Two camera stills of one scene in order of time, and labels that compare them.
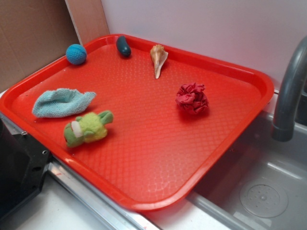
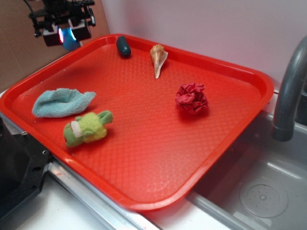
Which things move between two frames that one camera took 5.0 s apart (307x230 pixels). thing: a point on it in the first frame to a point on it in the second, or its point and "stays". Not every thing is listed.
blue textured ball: x=76 y=54 to x=69 y=41
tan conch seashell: x=158 y=54 stays
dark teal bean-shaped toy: x=123 y=47 stays
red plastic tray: x=146 y=119 stays
